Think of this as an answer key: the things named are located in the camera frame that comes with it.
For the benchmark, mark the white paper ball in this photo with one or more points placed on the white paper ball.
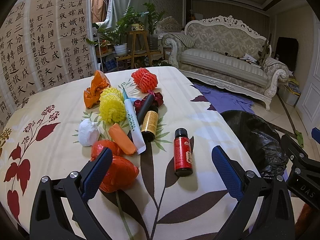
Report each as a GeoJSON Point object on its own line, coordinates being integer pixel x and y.
{"type": "Point", "coordinates": [88, 133]}

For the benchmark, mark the white panel door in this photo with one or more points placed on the white panel door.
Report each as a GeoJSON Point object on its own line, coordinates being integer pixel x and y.
{"type": "Point", "coordinates": [308, 104]}

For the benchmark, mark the white toothpaste tube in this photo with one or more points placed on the white toothpaste tube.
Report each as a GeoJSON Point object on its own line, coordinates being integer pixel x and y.
{"type": "Point", "coordinates": [133, 124]}

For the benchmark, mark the red plastic bag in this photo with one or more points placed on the red plastic bag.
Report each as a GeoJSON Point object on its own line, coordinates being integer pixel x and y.
{"type": "Point", "coordinates": [121, 174]}

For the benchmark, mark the tall dark green plant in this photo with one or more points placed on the tall dark green plant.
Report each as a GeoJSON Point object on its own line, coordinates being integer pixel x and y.
{"type": "Point", "coordinates": [153, 19]}

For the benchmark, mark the gold label dark bottle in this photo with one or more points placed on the gold label dark bottle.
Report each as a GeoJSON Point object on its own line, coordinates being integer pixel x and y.
{"type": "Point", "coordinates": [149, 125]}

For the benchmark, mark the orange plastic bag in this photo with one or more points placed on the orange plastic bag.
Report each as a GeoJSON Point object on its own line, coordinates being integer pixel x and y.
{"type": "Point", "coordinates": [92, 94]}

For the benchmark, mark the ornate white armchair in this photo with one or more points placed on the ornate white armchair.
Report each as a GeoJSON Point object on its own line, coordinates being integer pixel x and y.
{"type": "Point", "coordinates": [168, 25]}

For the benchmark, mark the floral cream tablecloth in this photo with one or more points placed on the floral cream tablecloth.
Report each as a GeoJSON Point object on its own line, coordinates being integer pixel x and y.
{"type": "Point", "coordinates": [171, 191]}

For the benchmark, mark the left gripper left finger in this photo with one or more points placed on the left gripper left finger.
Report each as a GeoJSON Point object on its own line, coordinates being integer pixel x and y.
{"type": "Point", "coordinates": [48, 217]}

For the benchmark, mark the black cylindrical tube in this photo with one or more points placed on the black cylindrical tube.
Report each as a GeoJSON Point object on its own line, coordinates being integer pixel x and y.
{"type": "Point", "coordinates": [143, 111]}

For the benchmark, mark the black television screen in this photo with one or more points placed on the black television screen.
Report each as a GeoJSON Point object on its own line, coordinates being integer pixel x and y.
{"type": "Point", "coordinates": [287, 51]}

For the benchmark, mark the orange foam roll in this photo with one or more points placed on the orange foam roll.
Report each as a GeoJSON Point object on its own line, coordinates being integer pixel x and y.
{"type": "Point", "coordinates": [121, 139]}

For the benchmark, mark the purple cloth on floor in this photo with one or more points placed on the purple cloth on floor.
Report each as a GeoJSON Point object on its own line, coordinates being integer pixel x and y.
{"type": "Point", "coordinates": [222, 101]}

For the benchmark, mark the calligraphy wall scroll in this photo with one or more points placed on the calligraphy wall scroll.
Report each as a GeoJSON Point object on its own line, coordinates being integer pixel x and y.
{"type": "Point", "coordinates": [43, 45]}

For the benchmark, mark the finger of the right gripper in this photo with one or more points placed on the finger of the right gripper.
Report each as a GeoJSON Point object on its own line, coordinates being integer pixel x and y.
{"type": "Point", "coordinates": [315, 133]}

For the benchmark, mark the small floor potted plant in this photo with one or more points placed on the small floor potted plant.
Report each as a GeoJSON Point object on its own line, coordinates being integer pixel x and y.
{"type": "Point", "coordinates": [157, 63]}

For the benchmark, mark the white potted green plant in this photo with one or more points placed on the white potted green plant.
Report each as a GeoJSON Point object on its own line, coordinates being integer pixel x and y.
{"type": "Point", "coordinates": [116, 35]}

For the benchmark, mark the ornate white sofa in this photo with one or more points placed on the ornate white sofa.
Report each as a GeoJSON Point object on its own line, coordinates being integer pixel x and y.
{"type": "Point", "coordinates": [226, 53]}

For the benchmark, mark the dark red wrapper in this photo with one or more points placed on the dark red wrapper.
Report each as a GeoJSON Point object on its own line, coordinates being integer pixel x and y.
{"type": "Point", "coordinates": [157, 101]}

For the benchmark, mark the grey storage box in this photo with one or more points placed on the grey storage box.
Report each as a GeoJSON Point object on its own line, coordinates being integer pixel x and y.
{"type": "Point", "coordinates": [290, 92]}

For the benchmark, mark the yellow foam fruit net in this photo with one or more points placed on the yellow foam fruit net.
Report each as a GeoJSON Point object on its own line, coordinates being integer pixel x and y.
{"type": "Point", "coordinates": [112, 108]}

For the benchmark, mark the black lined trash bin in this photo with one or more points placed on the black lined trash bin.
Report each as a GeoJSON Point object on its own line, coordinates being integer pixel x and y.
{"type": "Point", "coordinates": [261, 142]}

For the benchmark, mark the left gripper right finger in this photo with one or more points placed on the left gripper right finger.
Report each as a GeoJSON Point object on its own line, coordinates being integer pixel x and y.
{"type": "Point", "coordinates": [275, 219]}

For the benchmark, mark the wooden plant stand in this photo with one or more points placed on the wooden plant stand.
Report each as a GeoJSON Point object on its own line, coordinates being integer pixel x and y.
{"type": "Point", "coordinates": [139, 48]}

